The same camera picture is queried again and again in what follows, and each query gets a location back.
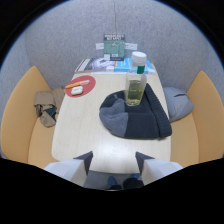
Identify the black and grey knit hat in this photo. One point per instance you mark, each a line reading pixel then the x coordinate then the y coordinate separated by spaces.
pixel 140 115

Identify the white wall label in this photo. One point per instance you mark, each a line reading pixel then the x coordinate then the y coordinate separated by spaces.
pixel 131 46
pixel 99 46

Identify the green standing book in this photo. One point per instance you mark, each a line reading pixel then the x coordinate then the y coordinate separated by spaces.
pixel 114 46

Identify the orange bench seat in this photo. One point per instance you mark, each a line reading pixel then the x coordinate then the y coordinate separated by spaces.
pixel 201 120
pixel 25 116

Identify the clear bottle with white cap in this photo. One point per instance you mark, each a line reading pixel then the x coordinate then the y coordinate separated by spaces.
pixel 136 81

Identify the beige crumpled garment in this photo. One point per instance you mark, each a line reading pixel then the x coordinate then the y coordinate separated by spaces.
pixel 47 106

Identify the person's shoe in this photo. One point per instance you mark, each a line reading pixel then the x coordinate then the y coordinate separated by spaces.
pixel 112 182
pixel 132 182

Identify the blue book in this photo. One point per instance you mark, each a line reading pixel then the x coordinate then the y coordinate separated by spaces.
pixel 128 65

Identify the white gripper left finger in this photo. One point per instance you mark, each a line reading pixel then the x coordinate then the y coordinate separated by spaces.
pixel 71 168

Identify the grey cushion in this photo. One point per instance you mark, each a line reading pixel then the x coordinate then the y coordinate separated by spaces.
pixel 177 103

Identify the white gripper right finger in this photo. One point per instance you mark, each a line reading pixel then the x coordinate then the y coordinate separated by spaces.
pixel 154 168

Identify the red round mat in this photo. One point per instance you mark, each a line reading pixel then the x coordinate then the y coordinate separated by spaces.
pixel 81 86

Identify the orange pen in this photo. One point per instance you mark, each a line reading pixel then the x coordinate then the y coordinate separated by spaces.
pixel 77 83

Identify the grey photo magazine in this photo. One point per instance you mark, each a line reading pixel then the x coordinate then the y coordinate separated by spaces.
pixel 94 64

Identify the white earbuds case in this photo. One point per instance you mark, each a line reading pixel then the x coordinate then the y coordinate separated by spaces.
pixel 76 90

